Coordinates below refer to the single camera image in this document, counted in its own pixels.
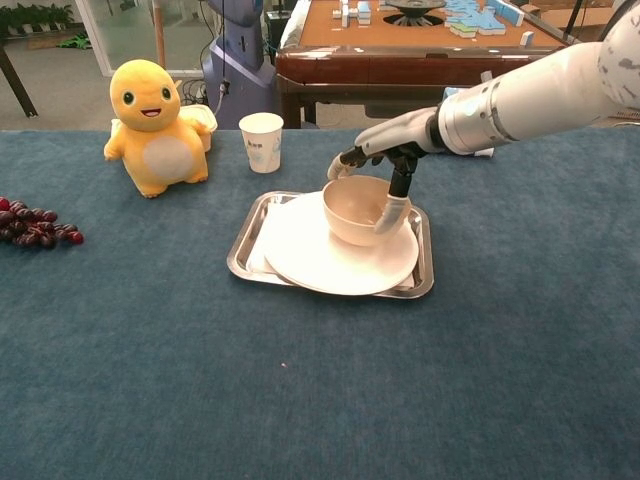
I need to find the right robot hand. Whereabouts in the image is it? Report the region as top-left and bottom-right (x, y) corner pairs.
(326, 106), (444, 236)

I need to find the beige bowl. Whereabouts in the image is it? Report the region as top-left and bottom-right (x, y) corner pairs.
(322, 174), (412, 248)

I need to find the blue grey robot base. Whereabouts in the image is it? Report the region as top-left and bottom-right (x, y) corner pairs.
(201, 0), (279, 130)

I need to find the silver metal tray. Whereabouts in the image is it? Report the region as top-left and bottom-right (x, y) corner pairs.
(226, 189), (435, 301)

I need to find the brown mahjong table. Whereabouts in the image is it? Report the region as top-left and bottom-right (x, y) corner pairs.
(274, 0), (584, 130)

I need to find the black mahjong table dial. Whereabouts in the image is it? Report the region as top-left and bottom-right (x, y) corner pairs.
(382, 0), (448, 26)

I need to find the white paper cup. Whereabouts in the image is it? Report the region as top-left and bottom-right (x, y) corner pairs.
(238, 112), (285, 175)

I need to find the white round plate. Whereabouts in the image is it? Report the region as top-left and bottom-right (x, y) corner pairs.
(263, 191), (420, 297)

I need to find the cream plastic container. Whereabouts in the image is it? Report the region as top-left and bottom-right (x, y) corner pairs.
(178, 103), (219, 153)

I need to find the cardboard box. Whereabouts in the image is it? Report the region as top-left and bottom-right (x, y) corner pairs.
(529, 0), (617, 46)

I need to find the yellow plush dinosaur toy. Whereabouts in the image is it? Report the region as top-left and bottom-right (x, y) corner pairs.
(103, 58), (214, 199)

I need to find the blue tablecloth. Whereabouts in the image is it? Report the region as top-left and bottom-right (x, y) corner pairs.
(0, 128), (640, 480)

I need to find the wooden pole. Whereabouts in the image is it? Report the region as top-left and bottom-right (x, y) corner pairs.
(152, 0), (167, 69)

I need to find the green floor object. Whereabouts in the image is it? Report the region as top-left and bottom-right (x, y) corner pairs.
(57, 32), (94, 50)

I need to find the bunch of red grapes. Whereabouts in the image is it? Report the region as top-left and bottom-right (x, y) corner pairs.
(0, 196), (85, 250)

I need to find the row of potted plants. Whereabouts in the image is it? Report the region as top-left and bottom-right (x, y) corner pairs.
(0, 2), (75, 36)

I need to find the black table leg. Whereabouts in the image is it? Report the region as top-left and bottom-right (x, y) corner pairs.
(0, 44), (39, 119)

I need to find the hanging black cable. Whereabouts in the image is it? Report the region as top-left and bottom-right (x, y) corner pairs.
(214, 0), (231, 114)

